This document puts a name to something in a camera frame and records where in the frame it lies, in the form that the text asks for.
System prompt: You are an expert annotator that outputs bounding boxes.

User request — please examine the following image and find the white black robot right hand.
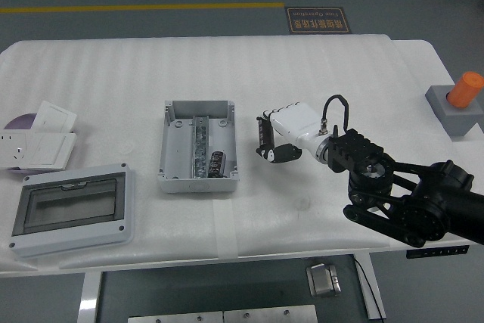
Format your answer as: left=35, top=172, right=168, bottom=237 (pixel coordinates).
left=255, top=101, right=326, bottom=164

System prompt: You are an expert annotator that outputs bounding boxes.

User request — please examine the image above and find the open grey junction box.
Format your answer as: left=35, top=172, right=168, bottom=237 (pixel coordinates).
left=157, top=100, right=240, bottom=194

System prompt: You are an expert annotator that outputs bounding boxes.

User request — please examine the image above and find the grey box with clear window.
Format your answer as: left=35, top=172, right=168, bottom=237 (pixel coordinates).
left=8, top=163, right=136, bottom=259

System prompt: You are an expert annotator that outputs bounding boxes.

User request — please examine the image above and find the white foam mat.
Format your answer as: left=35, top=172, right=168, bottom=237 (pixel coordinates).
left=0, top=33, right=470, bottom=275

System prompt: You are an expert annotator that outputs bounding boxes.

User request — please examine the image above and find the black orange floor sign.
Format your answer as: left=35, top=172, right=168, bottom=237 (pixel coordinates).
left=285, top=7, right=352, bottom=35

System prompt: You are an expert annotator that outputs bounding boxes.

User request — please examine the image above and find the silver metal floor hinge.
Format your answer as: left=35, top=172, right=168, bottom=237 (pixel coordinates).
left=305, top=262, right=343, bottom=298

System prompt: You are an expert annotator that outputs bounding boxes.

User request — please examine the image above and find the grey block holder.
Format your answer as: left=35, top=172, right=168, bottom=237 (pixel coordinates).
left=425, top=83, right=484, bottom=138

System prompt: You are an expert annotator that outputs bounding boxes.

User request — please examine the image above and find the orange cylinder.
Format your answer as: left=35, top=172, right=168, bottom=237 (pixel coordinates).
left=448, top=71, right=484, bottom=109

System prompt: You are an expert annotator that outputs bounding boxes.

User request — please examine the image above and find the white table leg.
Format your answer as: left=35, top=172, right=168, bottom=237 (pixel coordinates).
left=353, top=253, right=387, bottom=321
left=78, top=272, right=103, bottom=323

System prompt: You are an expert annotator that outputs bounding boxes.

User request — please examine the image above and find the black table control panel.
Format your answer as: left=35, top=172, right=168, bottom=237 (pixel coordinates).
left=406, top=245, right=470, bottom=259

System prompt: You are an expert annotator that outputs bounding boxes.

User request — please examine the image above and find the grey metal plate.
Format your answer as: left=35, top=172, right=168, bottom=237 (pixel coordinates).
left=223, top=304, right=318, bottom=323
left=127, top=311, right=224, bottom=323

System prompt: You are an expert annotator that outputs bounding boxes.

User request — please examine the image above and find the purple round disc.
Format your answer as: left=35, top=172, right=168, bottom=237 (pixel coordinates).
left=3, top=113, right=39, bottom=131

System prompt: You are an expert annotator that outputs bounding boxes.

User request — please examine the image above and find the silver metal mounting rail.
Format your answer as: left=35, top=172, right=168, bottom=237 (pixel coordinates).
left=191, top=114, right=211, bottom=179

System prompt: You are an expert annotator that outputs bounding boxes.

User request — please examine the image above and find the thin black cable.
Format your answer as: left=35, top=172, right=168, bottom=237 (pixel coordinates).
left=353, top=256, right=383, bottom=320

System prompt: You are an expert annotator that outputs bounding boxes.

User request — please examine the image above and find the white wall switch panel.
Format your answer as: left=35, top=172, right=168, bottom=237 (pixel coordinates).
left=33, top=100, right=79, bottom=134
left=28, top=132, right=78, bottom=171

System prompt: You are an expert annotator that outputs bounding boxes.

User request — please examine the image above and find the white wall socket panel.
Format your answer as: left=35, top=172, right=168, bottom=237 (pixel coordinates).
left=0, top=129, right=39, bottom=169

